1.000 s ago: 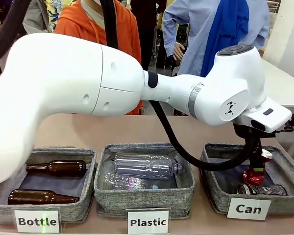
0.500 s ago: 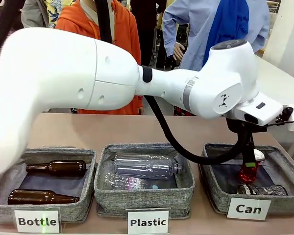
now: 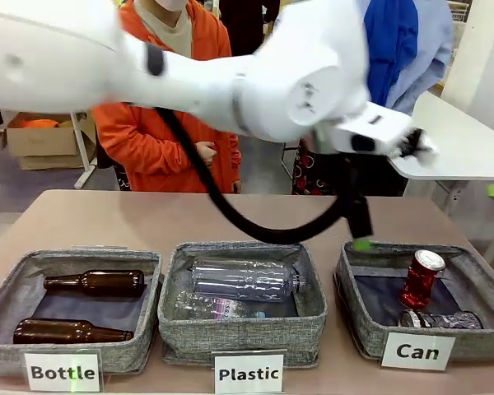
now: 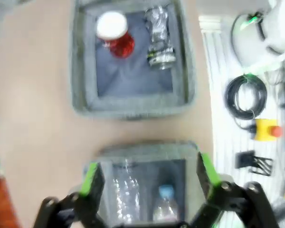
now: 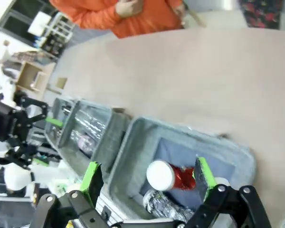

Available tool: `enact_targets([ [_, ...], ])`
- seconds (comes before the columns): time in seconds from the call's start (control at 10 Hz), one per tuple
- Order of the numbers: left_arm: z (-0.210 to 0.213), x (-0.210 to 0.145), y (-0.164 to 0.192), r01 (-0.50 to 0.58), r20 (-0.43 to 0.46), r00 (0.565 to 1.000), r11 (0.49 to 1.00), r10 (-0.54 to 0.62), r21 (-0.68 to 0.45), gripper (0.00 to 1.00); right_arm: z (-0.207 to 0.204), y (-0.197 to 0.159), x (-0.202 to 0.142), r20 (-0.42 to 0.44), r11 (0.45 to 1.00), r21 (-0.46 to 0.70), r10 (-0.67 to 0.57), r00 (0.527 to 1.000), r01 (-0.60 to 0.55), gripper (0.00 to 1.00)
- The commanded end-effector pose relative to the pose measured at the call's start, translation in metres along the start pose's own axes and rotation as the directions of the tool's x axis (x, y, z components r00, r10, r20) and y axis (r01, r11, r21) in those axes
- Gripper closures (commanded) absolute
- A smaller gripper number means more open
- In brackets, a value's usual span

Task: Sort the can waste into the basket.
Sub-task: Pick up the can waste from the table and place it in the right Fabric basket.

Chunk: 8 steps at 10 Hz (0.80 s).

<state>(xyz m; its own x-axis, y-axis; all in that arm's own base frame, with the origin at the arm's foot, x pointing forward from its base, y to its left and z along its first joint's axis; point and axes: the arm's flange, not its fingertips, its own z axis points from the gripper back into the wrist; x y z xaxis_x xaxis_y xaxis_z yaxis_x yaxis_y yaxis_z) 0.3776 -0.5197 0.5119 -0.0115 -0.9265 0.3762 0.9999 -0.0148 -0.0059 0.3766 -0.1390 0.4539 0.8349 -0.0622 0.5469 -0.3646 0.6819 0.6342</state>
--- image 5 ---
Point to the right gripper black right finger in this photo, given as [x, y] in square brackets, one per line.
[213, 204]

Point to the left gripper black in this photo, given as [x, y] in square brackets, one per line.
[3, 121]

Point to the white storage shelf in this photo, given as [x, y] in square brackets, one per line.
[58, 33]

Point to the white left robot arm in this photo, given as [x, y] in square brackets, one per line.
[16, 177]

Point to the person's right hand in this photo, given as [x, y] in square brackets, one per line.
[129, 8]

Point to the tan wooden stick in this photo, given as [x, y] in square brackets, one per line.
[196, 16]

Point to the small cardboard box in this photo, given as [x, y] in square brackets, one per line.
[61, 82]

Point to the crushed red can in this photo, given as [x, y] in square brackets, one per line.
[183, 177]

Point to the clear plastic wrap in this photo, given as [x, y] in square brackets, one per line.
[84, 143]

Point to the black red floral fabric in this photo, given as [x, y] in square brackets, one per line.
[261, 13]

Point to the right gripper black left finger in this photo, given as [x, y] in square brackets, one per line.
[82, 206]

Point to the open wooden box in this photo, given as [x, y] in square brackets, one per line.
[33, 77]

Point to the person's left hand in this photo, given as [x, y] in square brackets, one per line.
[179, 9]

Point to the silver crushed can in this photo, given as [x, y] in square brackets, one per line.
[161, 202]

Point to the grey fabric basket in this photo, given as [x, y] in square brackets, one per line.
[109, 142]
[54, 133]
[137, 142]

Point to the person in orange hoodie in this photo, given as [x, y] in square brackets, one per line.
[145, 23]

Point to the white sheet board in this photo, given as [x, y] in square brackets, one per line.
[38, 23]

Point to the person's right forearm orange sleeve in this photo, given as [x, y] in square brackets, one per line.
[97, 17]

